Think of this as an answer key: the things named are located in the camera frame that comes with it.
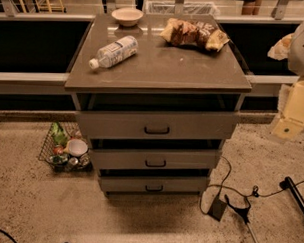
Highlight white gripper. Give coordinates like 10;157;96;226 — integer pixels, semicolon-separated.
267;33;304;140

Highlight grey top drawer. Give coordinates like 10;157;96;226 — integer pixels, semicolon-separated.
76;111;238;140

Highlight grey drawer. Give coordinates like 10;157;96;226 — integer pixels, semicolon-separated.
99;176;210;193
89;149;221;170
76;111;238;140

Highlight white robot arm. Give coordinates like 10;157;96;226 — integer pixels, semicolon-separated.
267;21;304;141

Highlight grey drawer cabinet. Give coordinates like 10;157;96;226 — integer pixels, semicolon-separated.
65;15;251;181

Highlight grey bottom drawer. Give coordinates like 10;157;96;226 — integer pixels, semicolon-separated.
99;176;210;193

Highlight grey middle drawer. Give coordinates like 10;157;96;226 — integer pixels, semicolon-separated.
89;149;221;170

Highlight person legs background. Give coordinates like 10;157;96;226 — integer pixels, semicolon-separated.
240;0;262;15

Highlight crumpled chip bag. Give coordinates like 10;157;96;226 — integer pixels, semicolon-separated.
160;18;229;52

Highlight clear plastic bin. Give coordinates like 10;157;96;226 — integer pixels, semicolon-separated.
143;0;220;16

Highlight black floor stand bar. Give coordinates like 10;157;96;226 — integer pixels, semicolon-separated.
279;176;304;215

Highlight beige ceramic bowl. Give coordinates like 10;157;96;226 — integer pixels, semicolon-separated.
112;7;144;27

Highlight black tripod leg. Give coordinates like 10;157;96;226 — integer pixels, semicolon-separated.
224;195;259;243

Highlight black power adapter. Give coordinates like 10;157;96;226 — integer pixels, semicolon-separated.
208;196;227;221

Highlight clear plastic water bottle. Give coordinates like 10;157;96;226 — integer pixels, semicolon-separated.
89;36;139;69

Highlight white cup in basket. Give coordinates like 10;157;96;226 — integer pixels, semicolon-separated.
65;139;88;157

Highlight green snack bag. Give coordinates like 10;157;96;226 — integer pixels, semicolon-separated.
50;122;67;146

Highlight wooden chair legs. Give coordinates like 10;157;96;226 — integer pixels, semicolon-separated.
13;0;66;13

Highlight black power cable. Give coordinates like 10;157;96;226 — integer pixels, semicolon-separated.
198;154;304;220

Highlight black wire basket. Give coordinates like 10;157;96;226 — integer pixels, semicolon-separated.
39;122;92;173

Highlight black cable bottom left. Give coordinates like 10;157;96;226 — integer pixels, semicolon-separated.
0;226;21;243

